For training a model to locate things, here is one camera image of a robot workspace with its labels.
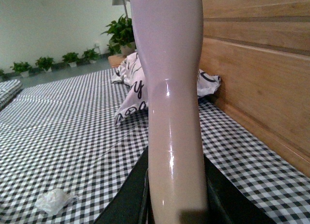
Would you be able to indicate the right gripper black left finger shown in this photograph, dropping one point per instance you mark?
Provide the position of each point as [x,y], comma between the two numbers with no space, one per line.
[130,205]

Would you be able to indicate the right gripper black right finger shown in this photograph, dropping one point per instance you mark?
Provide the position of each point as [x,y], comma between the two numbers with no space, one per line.
[227,204]

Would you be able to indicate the white tissue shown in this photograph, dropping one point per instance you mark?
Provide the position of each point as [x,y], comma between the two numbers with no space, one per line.
[53,201]

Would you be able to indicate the white hand brush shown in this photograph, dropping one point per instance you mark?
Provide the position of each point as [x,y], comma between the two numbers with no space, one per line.
[169,36]

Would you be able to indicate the black white checkered bedsheet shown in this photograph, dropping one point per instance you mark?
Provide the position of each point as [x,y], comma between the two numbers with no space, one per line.
[62,135]

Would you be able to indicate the white pillow with black letters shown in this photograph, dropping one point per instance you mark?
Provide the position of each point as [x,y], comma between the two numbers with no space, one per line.
[130,72]

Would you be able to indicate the small potted plant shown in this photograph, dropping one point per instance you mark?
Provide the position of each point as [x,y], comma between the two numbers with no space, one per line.
[71,58]
[22,68]
[45,63]
[91,55]

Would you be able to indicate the wooden bed headboard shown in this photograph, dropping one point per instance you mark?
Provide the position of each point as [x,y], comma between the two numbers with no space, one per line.
[261,51]

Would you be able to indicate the folded checkered blanket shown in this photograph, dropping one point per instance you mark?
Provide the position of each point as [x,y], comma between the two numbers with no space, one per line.
[8,91]

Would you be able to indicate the large potted green plant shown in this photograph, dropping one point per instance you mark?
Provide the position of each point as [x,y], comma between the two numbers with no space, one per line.
[122,39]

